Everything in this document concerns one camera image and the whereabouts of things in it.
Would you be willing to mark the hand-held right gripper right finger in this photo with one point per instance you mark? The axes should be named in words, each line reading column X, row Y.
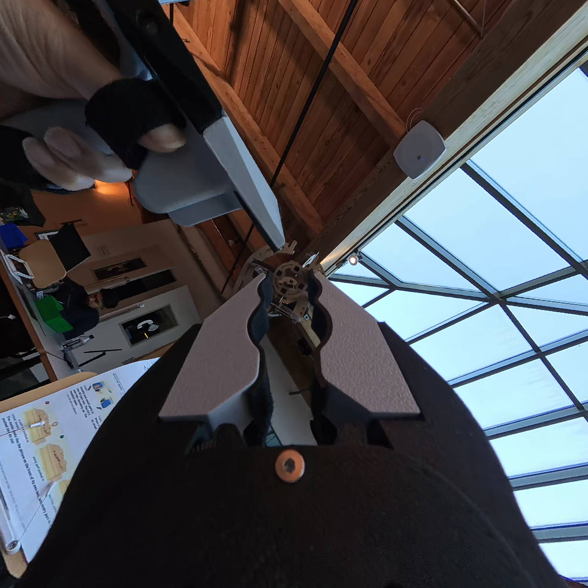
column 363, row 367

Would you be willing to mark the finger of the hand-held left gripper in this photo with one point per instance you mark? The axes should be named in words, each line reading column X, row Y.
column 248, row 183

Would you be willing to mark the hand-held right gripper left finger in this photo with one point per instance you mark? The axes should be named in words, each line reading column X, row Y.
column 220, row 367

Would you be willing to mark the small wooden model assembly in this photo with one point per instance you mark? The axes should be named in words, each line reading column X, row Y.
column 289, row 280

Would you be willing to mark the person's left hand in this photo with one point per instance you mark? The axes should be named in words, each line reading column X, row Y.
column 69, row 160

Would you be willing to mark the white door with window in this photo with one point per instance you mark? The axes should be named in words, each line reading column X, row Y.
column 151, row 321

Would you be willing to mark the plastic water bottle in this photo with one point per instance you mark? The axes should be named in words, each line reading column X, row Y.
column 78, row 342

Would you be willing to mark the laminated instruction sheet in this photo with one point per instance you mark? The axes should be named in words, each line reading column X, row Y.
column 55, row 436

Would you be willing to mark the black board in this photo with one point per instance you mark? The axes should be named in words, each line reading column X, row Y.
column 69, row 248

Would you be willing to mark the wooden display board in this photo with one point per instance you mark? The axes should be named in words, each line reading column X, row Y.
column 27, row 395

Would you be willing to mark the glass skylight window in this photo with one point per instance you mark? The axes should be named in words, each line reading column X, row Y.
column 505, row 229

